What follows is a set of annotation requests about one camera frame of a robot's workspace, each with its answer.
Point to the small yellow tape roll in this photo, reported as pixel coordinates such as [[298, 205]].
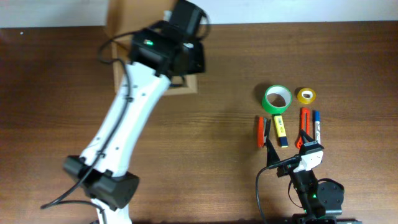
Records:
[[306, 96]]

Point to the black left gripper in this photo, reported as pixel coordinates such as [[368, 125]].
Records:
[[201, 66]]

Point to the yellow highlighter marker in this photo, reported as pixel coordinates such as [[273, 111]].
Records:
[[280, 129]]

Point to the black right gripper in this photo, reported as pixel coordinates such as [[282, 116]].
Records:
[[272, 157]]

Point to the orange utility knife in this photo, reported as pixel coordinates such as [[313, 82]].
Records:
[[304, 125]]

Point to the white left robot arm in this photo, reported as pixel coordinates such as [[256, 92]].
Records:
[[101, 170]]

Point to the blue white marker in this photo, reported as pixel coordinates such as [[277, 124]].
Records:
[[317, 132]]

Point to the red black stapler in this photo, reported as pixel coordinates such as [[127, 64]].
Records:
[[263, 130]]

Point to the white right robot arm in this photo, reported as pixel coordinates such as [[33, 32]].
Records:
[[321, 199]]

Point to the brown cardboard box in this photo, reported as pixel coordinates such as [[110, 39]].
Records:
[[151, 33]]

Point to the green tape roll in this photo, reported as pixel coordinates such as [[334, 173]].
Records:
[[277, 99]]

